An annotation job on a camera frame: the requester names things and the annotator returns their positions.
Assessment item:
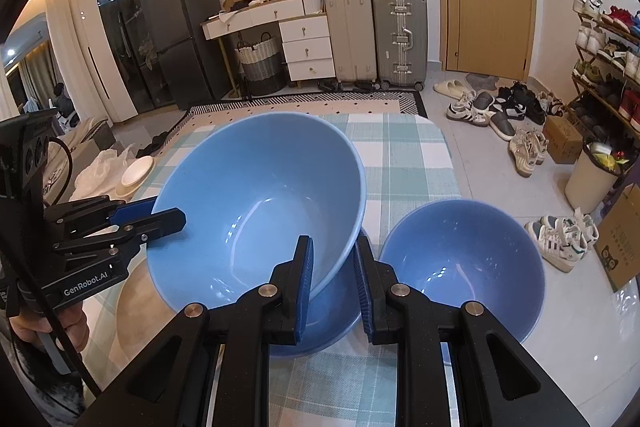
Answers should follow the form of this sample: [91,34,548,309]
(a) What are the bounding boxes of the black white patterned rug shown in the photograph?
[187,91,423,118]

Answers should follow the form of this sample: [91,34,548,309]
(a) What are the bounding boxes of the white plastic bag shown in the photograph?
[70,146,136,202]

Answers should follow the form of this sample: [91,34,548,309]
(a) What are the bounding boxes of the person's left hand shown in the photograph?
[10,299,86,360]

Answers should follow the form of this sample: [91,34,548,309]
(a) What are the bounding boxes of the silver suitcase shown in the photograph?
[372,0,429,90]

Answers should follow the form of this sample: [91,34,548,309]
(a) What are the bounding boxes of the large printed cardboard box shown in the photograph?
[594,184,640,293]

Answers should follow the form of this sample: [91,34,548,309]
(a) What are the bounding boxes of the small brown cardboard box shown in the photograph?
[542,114,583,165]

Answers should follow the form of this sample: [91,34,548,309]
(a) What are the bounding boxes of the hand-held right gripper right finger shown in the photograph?
[352,237,591,427]

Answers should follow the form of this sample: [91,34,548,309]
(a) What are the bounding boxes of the pile of assorted shoes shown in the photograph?
[432,74,568,178]

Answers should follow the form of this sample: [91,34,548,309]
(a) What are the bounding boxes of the dark glass cabinet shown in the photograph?
[90,0,168,112]

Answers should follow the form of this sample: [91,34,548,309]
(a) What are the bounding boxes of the small white dish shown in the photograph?
[120,155,155,198]

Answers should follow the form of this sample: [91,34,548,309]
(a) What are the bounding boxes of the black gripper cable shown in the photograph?
[0,134,103,398]

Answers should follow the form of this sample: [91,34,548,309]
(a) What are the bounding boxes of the beige curtain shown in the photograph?
[20,42,56,108]

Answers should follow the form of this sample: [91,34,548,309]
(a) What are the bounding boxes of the blue bowl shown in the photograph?
[378,199,547,345]
[270,227,373,356]
[147,112,367,310]

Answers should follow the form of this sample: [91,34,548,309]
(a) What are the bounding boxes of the grey refrigerator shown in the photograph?
[136,0,231,108]

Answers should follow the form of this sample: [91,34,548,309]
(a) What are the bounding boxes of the white trash bin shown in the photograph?
[565,141,628,215]

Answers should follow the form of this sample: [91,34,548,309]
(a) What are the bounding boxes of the shoe rack with shoes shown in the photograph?
[570,0,640,148]

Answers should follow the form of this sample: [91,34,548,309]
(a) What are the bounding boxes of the white grey woven basket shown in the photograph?
[235,32,287,96]

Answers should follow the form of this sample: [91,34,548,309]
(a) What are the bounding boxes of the white vanity desk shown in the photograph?
[201,0,337,100]

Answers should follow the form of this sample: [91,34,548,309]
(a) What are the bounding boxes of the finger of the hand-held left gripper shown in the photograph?
[42,196,156,233]
[52,207,187,258]

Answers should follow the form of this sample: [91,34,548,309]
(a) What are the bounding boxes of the beige suitcase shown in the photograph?
[324,0,379,90]

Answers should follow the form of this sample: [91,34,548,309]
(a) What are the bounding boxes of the white tall cabinet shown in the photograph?
[45,0,138,122]

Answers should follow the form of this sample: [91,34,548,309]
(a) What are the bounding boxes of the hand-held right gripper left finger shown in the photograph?
[75,234,316,427]

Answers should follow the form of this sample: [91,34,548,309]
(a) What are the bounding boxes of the white green sneaker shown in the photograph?
[525,219,588,273]
[540,207,600,253]

